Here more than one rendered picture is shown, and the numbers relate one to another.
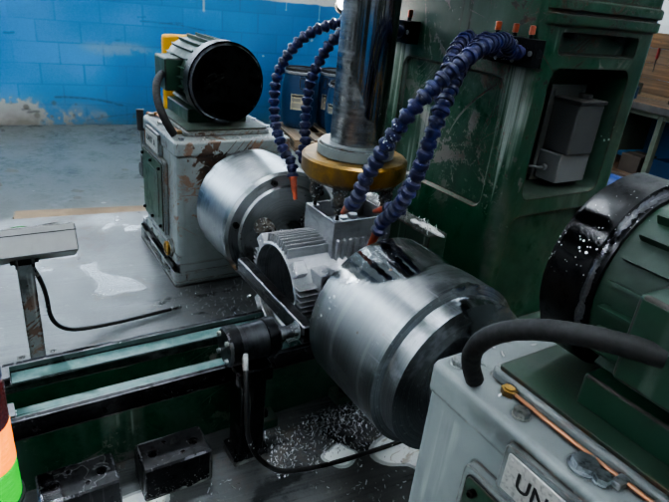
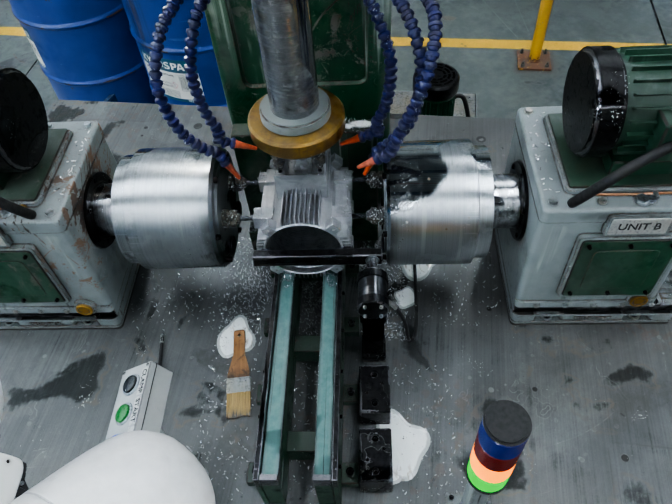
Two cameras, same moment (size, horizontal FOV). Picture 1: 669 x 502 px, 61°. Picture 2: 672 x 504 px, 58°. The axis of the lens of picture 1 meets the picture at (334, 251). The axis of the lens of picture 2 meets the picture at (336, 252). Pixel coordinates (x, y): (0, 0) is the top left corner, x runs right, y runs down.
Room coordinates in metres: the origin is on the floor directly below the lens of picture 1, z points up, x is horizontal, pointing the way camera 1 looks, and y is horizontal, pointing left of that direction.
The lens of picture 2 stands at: (0.33, 0.65, 1.95)
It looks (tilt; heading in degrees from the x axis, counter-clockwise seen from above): 51 degrees down; 309
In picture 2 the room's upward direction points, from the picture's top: 5 degrees counter-clockwise
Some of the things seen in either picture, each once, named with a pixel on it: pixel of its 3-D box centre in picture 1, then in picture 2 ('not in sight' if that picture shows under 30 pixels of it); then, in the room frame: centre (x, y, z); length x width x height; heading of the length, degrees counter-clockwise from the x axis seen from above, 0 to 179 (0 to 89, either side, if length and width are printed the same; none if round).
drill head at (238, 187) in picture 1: (254, 207); (159, 208); (1.17, 0.19, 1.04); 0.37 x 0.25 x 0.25; 34
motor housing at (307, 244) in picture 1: (323, 277); (306, 213); (0.92, 0.02, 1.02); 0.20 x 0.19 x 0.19; 124
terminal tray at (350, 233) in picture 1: (346, 227); (303, 167); (0.94, -0.02, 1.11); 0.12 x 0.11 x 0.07; 124
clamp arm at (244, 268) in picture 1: (271, 296); (317, 257); (0.83, 0.10, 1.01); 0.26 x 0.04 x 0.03; 34
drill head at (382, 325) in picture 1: (424, 349); (445, 202); (0.68, -0.14, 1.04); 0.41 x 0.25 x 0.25; 34
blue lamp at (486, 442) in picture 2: not in sight; (503, 431); (0.37, 0.30, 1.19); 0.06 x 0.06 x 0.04
